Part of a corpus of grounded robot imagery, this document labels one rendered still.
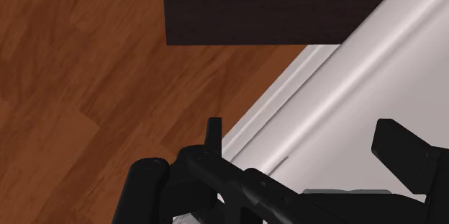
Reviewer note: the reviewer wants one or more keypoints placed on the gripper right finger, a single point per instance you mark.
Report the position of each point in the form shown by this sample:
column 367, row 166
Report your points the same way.
column 407, row 153

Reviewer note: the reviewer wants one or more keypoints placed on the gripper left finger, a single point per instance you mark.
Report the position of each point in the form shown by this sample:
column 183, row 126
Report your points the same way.
column 210, row 176

